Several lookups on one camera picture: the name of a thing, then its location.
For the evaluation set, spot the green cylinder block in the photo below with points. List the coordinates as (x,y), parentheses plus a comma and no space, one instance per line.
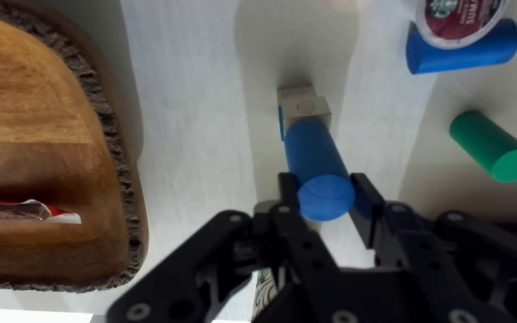
(493,146)

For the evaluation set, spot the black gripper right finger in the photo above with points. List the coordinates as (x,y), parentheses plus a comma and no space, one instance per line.
(449,263)

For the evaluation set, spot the blue cylinder block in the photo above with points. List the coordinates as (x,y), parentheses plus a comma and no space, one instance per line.
(467,57)
(315,162)

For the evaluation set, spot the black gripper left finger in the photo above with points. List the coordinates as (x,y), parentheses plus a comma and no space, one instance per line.
(211,270)

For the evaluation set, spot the patterned paper cup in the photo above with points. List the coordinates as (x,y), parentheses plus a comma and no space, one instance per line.
(265,297)

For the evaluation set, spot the wooden bark-edged tray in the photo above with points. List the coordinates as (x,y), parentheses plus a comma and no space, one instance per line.
(37,150)

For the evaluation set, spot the red white tube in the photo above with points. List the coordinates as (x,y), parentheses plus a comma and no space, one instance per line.
(31,211)

